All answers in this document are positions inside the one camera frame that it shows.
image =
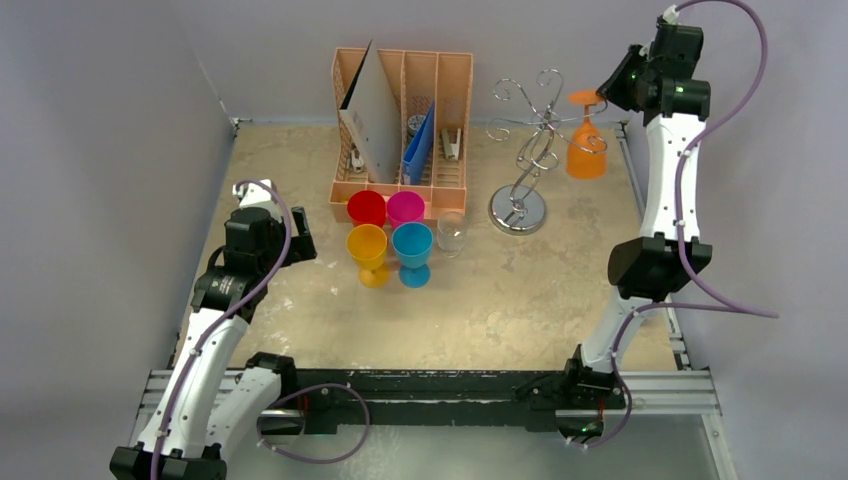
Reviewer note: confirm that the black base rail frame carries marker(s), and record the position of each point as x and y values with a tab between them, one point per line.
539	401

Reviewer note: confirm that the tape roll in organizer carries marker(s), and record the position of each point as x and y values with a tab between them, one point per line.
414	123

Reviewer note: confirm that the blue folder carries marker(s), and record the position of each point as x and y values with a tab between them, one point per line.
418	152

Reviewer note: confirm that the yellow wine glass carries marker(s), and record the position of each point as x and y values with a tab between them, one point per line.
367	245

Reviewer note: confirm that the grey stapler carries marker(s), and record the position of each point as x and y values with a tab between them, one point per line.
451	143

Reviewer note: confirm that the chrome wine glass rack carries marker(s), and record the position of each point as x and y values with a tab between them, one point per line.
518	208

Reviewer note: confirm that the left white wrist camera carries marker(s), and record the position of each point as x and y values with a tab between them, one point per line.
259	194

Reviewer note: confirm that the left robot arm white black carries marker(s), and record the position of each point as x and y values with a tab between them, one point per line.
192	431

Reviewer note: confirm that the clear glass wine glass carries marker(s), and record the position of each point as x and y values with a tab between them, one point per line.
451	233

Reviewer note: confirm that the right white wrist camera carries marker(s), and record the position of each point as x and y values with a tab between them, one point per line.
671	14

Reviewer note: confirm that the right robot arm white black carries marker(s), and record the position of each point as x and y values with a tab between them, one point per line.
644	271

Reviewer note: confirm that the peach plastic desk organizer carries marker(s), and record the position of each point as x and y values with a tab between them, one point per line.
403	118

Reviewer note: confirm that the red wine glass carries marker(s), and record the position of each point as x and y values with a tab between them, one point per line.
367	207

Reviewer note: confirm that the pink wine glass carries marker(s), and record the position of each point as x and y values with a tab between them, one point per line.
405	207

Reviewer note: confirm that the orange wine glass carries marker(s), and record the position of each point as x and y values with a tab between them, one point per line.
586	154

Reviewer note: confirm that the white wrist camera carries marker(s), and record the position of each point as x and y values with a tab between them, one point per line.
671	14
259	194

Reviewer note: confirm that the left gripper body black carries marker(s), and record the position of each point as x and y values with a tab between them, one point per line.
271	256

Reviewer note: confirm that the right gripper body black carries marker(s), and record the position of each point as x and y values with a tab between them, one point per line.
619	82

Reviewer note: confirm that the blue wine glass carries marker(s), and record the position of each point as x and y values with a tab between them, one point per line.
412	243

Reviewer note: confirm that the grey white folder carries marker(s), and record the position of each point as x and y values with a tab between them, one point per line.
372	117

